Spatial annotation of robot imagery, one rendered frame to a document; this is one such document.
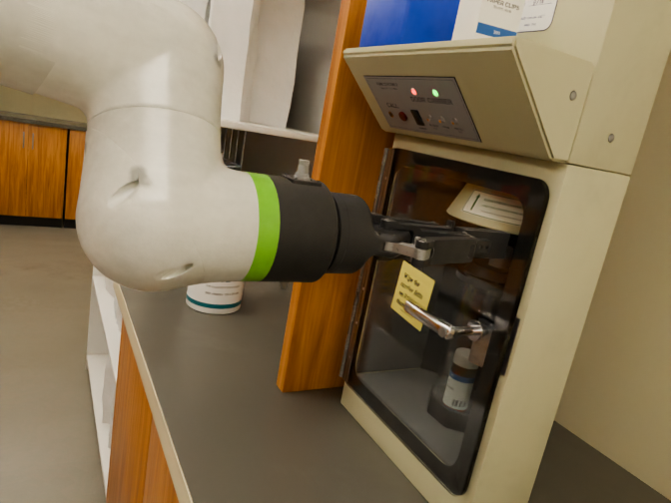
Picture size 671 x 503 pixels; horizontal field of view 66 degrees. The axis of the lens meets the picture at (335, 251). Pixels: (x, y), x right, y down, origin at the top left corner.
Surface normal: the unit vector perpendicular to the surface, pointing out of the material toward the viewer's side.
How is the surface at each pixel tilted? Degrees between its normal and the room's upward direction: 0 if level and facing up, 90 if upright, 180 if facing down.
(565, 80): 90
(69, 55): 109
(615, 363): 90
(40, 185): 90
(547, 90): 90
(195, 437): 0
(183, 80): 66
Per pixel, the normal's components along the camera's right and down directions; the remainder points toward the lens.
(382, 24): -0.87, -0.04
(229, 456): 0.18, -0.96
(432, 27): 0.47, 0.29
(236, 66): -0.12, 0.30
